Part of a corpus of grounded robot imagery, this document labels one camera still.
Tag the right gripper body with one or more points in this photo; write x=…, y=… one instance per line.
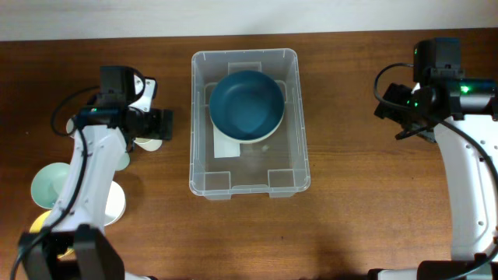
x=400, y=96

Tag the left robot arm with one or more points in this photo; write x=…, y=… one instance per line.
x=72, y=244

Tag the cream large bowl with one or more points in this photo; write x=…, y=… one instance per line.
x=247, y=127

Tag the white small bowl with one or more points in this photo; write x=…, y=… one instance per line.
x=116, y=204

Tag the mint green plastic cup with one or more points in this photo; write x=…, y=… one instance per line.
x=123, y=162

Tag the blue large bowl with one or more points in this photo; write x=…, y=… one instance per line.
x=248, y=91

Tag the white label sticker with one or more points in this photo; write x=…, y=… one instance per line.
x=224, y=146

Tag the mint green small bowl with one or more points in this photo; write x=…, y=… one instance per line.
x=48, y=184

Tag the yellow small bowl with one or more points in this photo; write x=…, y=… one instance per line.
x=36, y=226

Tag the grey plastic cup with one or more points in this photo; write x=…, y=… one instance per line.
x=70, y=128

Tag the cream plastic cup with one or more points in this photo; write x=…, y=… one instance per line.
x=147, y=144

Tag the clear plastic storage container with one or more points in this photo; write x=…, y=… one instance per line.
x=278, y=165

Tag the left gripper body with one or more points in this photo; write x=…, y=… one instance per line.
x=151, y=123

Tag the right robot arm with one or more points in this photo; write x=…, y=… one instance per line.
x=460, y=116

